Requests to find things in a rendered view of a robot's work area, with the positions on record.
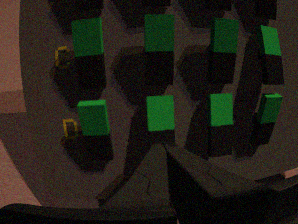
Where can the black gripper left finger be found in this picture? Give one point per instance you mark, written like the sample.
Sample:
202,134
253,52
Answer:
144,199

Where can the dark grey switch panel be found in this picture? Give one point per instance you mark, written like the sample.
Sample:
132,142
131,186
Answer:
104,79

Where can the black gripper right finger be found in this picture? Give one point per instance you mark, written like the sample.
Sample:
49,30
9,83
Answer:
203,193

